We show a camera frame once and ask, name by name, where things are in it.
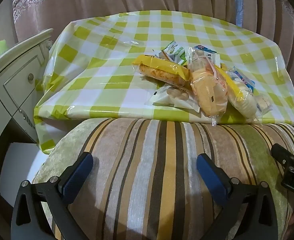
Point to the white drawer cabinet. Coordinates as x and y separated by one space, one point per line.
20 68

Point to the blue sunflower seed packet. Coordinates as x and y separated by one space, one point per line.
212 55

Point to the yellow long bread packet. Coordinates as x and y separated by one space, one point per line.
162 70

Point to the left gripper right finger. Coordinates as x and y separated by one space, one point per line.
259 220

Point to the white macadamia nut packet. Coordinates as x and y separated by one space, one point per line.
170 96

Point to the small clear biscuit packet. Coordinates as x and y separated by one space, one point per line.
263 104

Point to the orange cracker clear packet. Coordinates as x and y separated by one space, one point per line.
208 85

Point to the green white checkered tablecloth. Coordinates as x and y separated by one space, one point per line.
90 74

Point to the yellow white wafer packet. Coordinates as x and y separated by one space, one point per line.
239 95

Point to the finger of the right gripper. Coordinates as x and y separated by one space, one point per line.
281 155

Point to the striped sofa cushion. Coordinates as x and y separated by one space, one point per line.
145 184

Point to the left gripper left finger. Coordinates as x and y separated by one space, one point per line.
28 218

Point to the green white snack packet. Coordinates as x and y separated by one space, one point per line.
175 53

